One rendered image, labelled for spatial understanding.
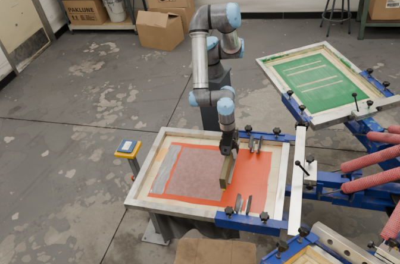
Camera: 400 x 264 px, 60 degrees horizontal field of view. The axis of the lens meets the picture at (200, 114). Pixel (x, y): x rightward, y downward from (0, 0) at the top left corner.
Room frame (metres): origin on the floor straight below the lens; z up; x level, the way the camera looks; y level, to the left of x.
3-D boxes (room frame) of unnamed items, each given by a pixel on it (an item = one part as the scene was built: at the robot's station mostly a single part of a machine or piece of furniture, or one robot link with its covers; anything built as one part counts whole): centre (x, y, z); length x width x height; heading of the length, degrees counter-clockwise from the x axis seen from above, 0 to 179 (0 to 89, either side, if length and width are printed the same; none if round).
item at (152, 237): (1.56, 0.47, 0.48); 0.22 x 0.22 x 0.96; 69
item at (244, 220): (0.90, -0.13, 0.98); 0.30 x 0.05 x 0.07; 69
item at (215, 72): (1.85, -0.12, 1.25); 0.15 x 0.15 x 0.10
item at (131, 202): (1.24, -0.01, 0.97); 0.79 x 0.58 x 0.04; 69
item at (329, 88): (1.76, -0.86, 1.05); 1.08 x 0.61 x 0.23; 9
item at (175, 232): (1.07, 0.12, 0.74); 0.46 x 0.04 x 0.42; 69
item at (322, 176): (1.04, -0.53, 1.02); 0.17 x 0.06 x 0.05; 69
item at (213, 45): (1.85, -0.13, 1.37); 0.13 x 0.12 x 0.14; 78
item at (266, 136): (1.42, -0.33, 0.98); 0.30 x 0.05 x 0.07; 69
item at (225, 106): (1.23, -0.12, 1.39); 0.09 x 0.08 x 0.11; 168
